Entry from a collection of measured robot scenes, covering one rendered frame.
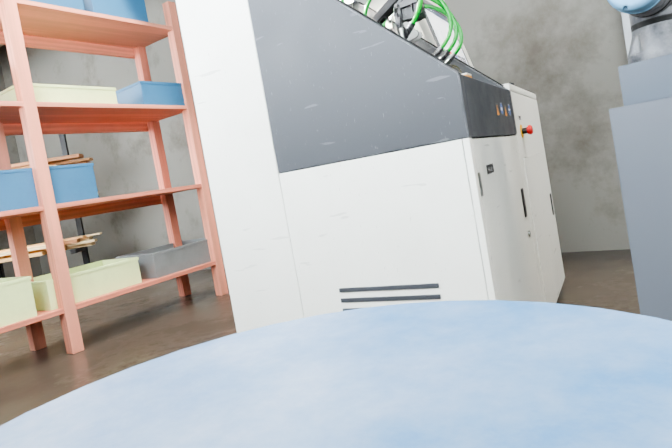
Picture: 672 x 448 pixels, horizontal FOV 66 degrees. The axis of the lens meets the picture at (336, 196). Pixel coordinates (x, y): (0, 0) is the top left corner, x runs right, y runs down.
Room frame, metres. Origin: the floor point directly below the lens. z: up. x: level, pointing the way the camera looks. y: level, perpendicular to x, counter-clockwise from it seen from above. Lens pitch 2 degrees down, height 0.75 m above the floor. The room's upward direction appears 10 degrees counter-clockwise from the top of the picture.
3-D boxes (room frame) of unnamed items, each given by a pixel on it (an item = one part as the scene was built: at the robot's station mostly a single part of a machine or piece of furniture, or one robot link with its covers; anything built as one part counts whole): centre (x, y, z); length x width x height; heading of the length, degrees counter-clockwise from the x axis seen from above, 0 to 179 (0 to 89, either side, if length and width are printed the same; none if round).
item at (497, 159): (1.57, -0.51, 0.44); 0.65 x 0.02 x 0.68; 151
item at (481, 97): (1.58, -0.50, 0.87); 0.62 x 0.04 x 0.16; 151
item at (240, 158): (2.23, -0.06, 0.75); 1.40 x 0.28 x 1.50; 151
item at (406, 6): (1.65, -0.33, 1.25); 0.09 x 0.08 x 0.12; 61
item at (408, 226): (1.71, -0.26, 0.39); 0.70 x 0.58 x 0.79; 151
